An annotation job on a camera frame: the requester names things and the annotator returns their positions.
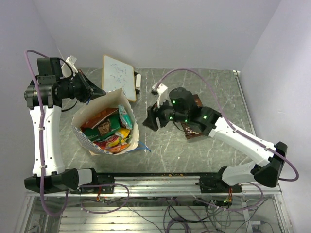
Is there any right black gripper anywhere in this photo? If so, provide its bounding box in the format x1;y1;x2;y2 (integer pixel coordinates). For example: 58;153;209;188
143;94;189;130

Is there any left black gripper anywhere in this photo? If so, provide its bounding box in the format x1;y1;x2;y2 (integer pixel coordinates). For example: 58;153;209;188
58;69;107;103

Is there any checkered paper bag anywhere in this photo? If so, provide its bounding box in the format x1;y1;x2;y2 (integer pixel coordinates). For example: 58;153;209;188
72;88;151;155

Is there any brown sea salt chips bag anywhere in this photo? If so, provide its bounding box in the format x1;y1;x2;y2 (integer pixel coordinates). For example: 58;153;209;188
181;94;203;140

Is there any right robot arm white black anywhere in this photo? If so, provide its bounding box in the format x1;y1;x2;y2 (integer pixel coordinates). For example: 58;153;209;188
143;85;287;192

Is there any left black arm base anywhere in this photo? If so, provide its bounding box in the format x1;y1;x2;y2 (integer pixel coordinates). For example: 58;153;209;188
69;168;115;194

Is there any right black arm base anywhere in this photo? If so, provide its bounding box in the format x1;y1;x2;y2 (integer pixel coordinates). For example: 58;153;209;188
195;173;242;193

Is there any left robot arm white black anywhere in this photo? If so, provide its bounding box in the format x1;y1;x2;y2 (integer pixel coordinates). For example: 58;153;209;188
24;57;106;194

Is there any red yellow chips bag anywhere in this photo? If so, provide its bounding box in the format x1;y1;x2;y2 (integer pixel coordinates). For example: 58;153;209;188
94;135;130;154

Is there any teal snack packet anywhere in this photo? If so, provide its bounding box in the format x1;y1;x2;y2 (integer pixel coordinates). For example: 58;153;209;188
118;105;133;130

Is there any yellow snack packet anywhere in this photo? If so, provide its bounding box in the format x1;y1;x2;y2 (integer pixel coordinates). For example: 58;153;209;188
114;128;131;139

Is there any white whiteboard eraser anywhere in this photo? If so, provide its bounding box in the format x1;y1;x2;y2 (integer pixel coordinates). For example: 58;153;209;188
136;74;141;90

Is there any small whiteboard yellow frame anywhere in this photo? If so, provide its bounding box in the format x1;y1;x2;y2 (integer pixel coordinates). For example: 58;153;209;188
102;55;137;102

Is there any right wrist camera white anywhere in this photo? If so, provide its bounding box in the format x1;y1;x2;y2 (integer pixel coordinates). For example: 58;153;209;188
151;83;168;108

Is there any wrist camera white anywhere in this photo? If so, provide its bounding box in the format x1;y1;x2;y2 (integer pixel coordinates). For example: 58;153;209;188
61;55;78;78
151;83;168;108

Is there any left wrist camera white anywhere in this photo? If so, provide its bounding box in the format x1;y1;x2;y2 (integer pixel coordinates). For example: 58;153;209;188
61;55;78;78

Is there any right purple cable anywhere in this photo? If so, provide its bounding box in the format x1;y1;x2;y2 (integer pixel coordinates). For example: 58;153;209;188
155;68;299;212

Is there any purple cable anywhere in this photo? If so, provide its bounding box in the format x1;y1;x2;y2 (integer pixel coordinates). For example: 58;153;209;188
155;68;299;212
25;50;129;216

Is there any aluminium rail frame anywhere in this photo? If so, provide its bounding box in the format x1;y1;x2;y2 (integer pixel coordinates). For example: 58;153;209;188
16;173;294;233

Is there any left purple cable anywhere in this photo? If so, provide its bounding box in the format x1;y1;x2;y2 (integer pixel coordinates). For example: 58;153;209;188
25;50;129;216

